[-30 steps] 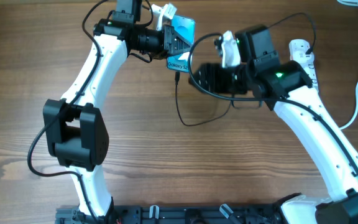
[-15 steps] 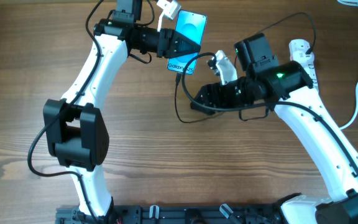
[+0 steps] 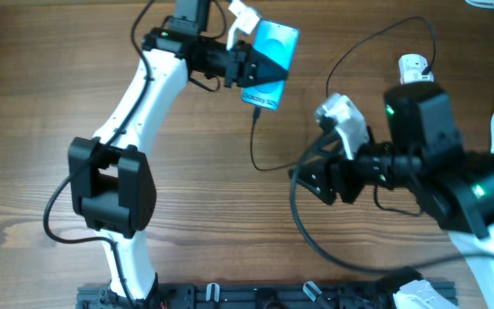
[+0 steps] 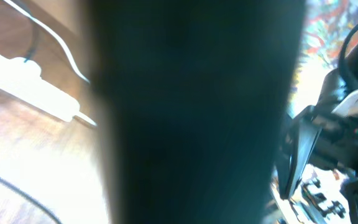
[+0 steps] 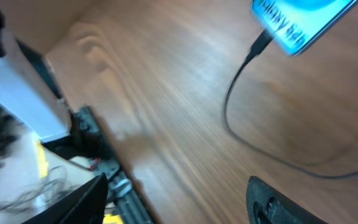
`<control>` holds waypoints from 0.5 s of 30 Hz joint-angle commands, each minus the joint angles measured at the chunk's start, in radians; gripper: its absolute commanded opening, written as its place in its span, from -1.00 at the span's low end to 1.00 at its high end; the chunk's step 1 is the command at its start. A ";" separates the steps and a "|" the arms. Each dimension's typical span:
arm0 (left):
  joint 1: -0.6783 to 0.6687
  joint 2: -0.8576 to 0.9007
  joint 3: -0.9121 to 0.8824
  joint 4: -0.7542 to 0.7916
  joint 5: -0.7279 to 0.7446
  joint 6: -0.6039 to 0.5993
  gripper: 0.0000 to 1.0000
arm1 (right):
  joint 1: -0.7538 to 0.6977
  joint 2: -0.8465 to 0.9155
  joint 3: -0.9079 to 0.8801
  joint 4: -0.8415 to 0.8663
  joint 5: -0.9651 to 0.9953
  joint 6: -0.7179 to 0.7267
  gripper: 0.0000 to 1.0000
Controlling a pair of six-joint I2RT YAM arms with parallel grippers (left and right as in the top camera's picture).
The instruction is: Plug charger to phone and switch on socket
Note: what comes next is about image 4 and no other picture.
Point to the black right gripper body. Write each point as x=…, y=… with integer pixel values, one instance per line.
x=298, y=139

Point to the teal screen smartphone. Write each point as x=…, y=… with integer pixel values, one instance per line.
x=191, y=98

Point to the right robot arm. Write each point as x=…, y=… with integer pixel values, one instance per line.
x=317, y=161

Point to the white USB charger plug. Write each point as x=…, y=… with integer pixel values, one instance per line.
x=24, y=67

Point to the white power strip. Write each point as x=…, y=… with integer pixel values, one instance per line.
x=37, y=92

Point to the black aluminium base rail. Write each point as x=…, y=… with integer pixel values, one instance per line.
x=317, y=199

